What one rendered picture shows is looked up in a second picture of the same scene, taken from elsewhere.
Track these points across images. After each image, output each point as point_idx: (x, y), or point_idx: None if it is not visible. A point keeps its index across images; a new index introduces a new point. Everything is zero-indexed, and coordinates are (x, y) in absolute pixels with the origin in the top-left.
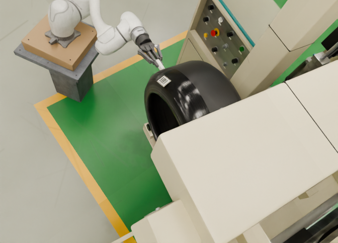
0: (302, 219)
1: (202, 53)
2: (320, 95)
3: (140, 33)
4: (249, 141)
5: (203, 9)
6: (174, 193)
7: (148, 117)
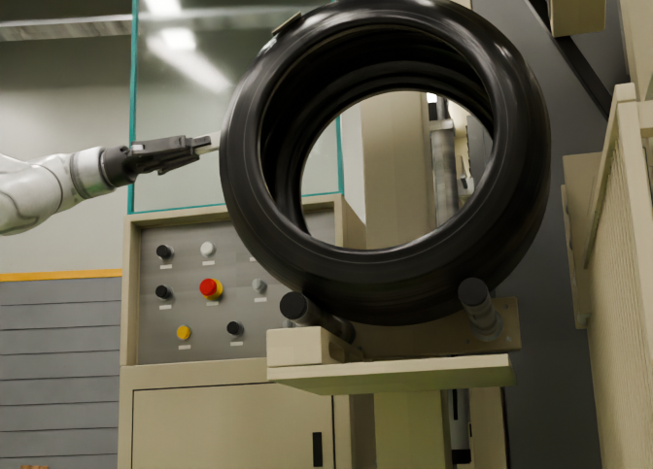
0: None
1: (208, 364)
2: None
3: (102, 147)
4: None
5: (141, 286)
6: None
7: (286, 217)
